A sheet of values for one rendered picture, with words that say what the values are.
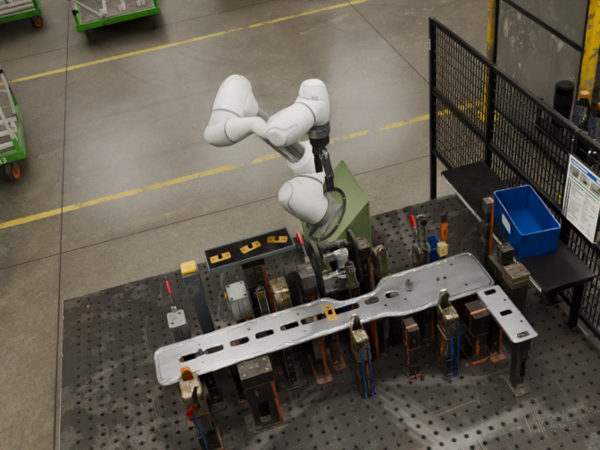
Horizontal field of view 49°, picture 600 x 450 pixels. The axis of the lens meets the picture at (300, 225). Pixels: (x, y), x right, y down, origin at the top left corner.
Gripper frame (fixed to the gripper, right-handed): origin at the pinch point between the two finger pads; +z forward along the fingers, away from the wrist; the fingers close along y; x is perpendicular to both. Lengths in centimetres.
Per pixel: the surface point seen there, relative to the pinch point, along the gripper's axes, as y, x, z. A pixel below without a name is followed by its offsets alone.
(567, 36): -129, 196, 39
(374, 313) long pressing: 32, 5, 46
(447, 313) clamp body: 47, 29, 42
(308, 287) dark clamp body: 9.5, -15.2, 44.5
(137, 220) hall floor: -217, -94, 146
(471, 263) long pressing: 22, 52, 46
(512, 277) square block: 41, 60, 40
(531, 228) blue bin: 16, 83, 43
